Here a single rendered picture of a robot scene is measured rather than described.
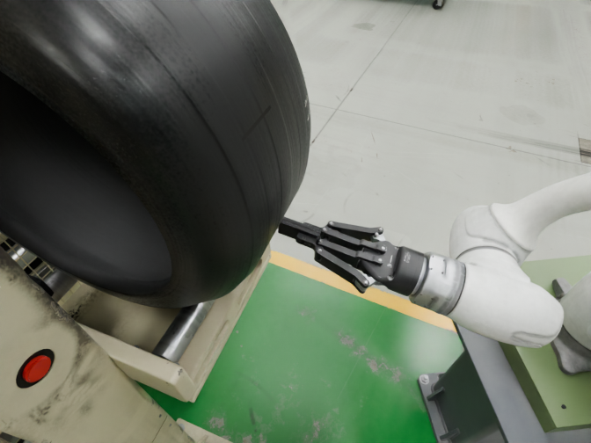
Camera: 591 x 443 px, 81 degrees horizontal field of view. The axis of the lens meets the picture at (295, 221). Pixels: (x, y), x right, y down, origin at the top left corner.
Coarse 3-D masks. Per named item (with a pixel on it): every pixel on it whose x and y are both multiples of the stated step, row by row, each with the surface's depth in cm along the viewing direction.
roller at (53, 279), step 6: (48, 276) 66; (54, 276) 66; (60, 276) 66; (66, 276) 67; (48, 282) 65; (54, 282) 65; (60, 282) 66; (66, 282) 66; (72, 282) 68; (54, 288) 65; (60, 288) 66; (66, 288) 67; (54, 294) 65; (60, 294) 66
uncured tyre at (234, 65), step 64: (0, 0) 25; (64, 0) 26; (128, 0) 27; (192, 0) 32; (256, 0) 39; (0, 64) 28; (64, 64) 26; (128, 64) 27; (192, 64) 30; (256, 64) 37; (0, 128) 62; (64, 128) 72; (128, 128) 29; (192, 128) 30; (256, 128) 36; (0, 192) 62; (64, 192) 70; (128, 192) 78; (192, 192) 33; (256, 192) 38; (64, 256) 60; (128, 256) 70; (192, 256) 40; (256, 256) 45
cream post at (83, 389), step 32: (0, 256) 33; (0, 288) 34; (32, 288) 38; (0, 320) 35; (32, 320) 38; (64, 320) 43; (0, 352) 36; (32, 352) 40; (64, 352) 44; (96, 352) 50; (0, 384) 37; (32, 384) 41; (64, 384) 45; (96, 384) 51; (128, 384) 59; (0, 416) 38; (32, 416) 42; (64, 416) 47; (96, 416) 53; (128, 416) 62; (160, 416) 73
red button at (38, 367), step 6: (36, 360) 40; (42, 360) 41; (48, 360) 41; (30, 366) 39; (36, 366) 40; (42, 366) 41; (48, 366) 42; (24, 372) 39; (30, 372) 39; (36, 372) 40; (42, 372) 41; (24, 378) 39; (30, 378) 40; (36, 378) 40
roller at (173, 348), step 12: (180, 312) 61; (192, 312) 61; (204, 312) 62; (180, 324) 59; (192, 324) 60; (168, 336) 58; (180, 336) 58; (192, 336) 60; (156, 348) 57; (168, 348) 56; (180, 348) 58
